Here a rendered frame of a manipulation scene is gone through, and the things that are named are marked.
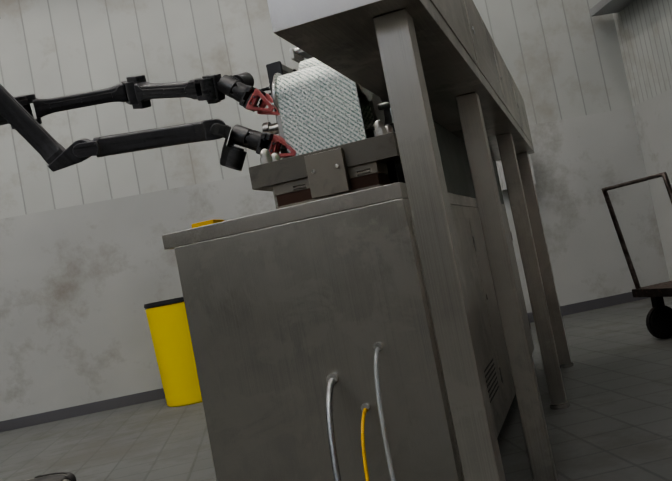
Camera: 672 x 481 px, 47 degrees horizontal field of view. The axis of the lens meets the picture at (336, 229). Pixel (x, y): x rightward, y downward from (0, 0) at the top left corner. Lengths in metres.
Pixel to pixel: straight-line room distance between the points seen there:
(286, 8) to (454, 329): 0.62
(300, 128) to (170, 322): 3.47
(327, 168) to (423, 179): 0.66
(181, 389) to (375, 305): 3.80
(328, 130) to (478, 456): 1.13
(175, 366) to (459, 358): 4.35
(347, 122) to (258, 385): 0.76
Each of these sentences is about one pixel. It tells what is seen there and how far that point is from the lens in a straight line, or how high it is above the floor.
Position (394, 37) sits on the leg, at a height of 1.10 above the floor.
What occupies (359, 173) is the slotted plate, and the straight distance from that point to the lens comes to 1.97.
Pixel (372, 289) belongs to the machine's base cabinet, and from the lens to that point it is 1.89.
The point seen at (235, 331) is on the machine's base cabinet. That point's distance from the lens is 2.03.
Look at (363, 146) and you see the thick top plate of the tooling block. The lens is 1.96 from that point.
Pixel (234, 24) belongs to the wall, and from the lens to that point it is 6.57.
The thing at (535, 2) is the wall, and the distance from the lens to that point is 7.06.
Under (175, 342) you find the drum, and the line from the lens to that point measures 5.55.
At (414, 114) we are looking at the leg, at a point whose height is 0.96.
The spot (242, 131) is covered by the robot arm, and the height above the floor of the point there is 1.16.
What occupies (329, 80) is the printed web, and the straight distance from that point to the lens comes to 2.23.
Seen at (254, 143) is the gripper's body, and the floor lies 1.12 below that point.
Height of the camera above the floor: 0.72
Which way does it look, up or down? 3 degrees up
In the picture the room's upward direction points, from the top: 11 degrees counter-clockwise
